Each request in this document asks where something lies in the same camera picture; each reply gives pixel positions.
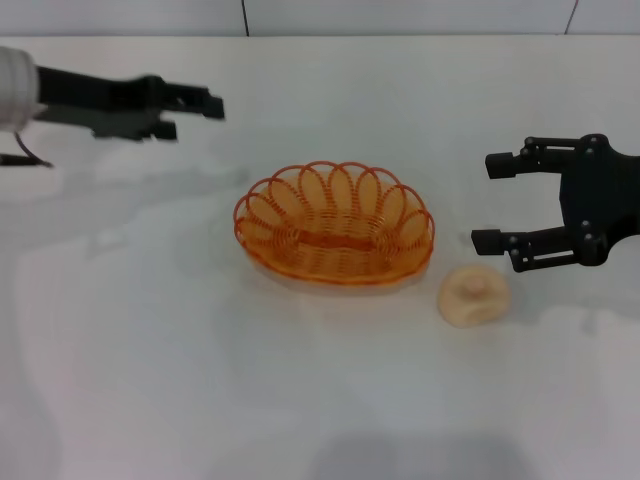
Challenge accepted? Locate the pale cream steamed bun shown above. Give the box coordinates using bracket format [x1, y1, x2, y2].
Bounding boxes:
[437, 264, 512, 329]

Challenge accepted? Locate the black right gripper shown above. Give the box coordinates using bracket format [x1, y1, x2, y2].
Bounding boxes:
[470, 132, 640, 274]

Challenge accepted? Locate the thin dark cable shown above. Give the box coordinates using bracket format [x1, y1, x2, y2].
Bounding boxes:
[0, 129, 56, 169]

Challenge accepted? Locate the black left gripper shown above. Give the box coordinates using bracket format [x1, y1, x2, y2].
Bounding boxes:
[36, 64, 227, 145]

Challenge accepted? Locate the orange woven plastic basket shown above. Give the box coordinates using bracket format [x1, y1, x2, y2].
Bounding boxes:
[232, 159, 436, 288]

